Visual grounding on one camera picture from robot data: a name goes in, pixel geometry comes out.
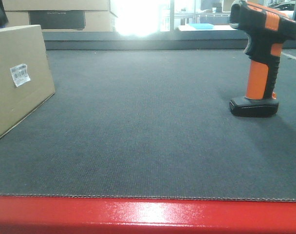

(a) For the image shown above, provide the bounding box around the brown cardboard package box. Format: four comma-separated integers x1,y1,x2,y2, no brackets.
0,25,55,138

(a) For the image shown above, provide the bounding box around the orange black barcode scanner gun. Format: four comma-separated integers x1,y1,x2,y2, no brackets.
229,0,296,117

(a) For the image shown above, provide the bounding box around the large printed cardboard box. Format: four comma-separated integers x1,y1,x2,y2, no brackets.
6,10,117,32

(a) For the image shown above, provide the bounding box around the upper stacked cardboard box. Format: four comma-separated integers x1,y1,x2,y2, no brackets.
2,0,121,16

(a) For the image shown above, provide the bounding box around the white barcode label sticker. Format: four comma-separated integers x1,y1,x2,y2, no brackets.
10,64,31,87

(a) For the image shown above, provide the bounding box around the red metal conveyor table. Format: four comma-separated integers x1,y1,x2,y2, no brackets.
0,196,296,234

